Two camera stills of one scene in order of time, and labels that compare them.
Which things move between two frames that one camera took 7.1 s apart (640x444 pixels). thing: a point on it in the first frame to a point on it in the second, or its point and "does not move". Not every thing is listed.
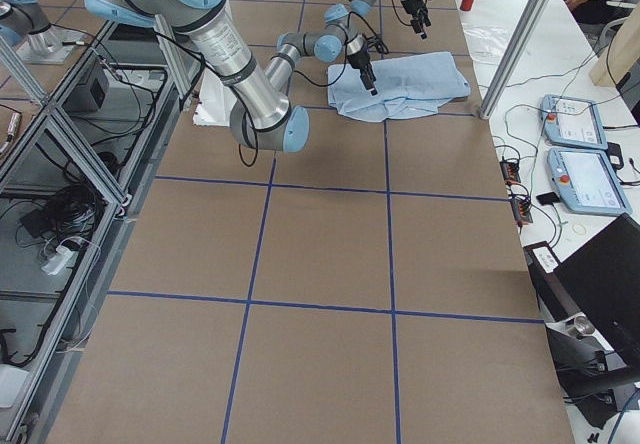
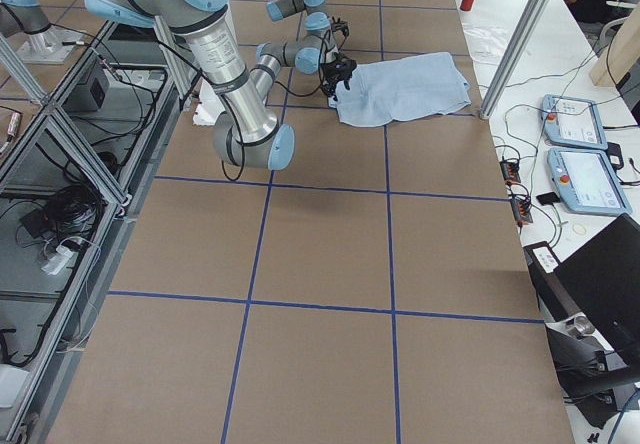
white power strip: x=59 y=260 does not move
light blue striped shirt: x=406 y=86 does not move
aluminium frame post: x=521 y=41 does not move
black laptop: x=603 y=275 does not move
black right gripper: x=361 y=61 to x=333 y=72
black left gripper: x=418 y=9 to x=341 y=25
